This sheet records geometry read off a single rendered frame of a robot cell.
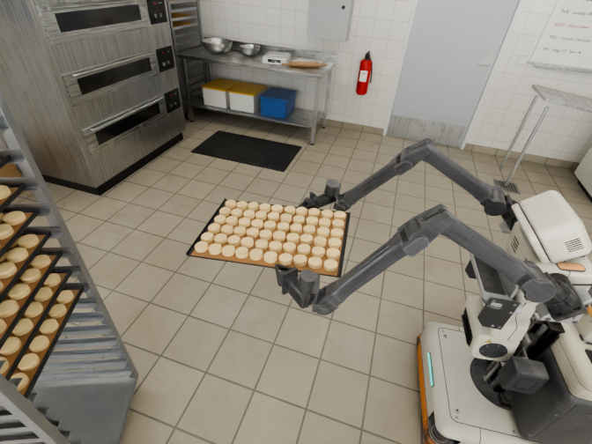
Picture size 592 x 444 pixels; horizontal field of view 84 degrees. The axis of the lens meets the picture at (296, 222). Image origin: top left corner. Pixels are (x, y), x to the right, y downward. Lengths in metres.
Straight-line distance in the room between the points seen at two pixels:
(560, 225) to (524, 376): 0.66
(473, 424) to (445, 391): 0.16
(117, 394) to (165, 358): 0.33
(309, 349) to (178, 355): 0.79
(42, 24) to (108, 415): 2.55
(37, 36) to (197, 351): 2.41
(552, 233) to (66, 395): 2.15
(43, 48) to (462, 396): 3.40
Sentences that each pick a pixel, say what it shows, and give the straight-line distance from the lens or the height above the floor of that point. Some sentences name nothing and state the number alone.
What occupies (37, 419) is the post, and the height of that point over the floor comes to 0.80.
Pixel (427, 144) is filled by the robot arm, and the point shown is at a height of 1.36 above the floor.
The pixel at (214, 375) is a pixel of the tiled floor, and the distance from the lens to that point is 2.11.
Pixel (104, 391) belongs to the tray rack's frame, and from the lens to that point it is 2.06.
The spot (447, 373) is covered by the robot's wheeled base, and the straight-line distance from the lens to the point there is 1.98.
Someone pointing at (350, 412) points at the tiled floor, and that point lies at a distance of 2.04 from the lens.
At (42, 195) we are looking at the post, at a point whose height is 1.27.
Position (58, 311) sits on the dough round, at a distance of 1.42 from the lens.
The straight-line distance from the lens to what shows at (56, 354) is 1.93.
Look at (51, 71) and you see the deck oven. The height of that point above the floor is 1.13.
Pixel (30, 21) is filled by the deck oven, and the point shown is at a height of 1.45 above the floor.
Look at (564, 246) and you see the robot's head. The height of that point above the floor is 1.23.
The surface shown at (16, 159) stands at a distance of 1.19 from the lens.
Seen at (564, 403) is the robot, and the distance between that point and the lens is 1.71.
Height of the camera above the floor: 1.86
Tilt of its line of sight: 38 degrees down
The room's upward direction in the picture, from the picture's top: 4 degrees clockwise
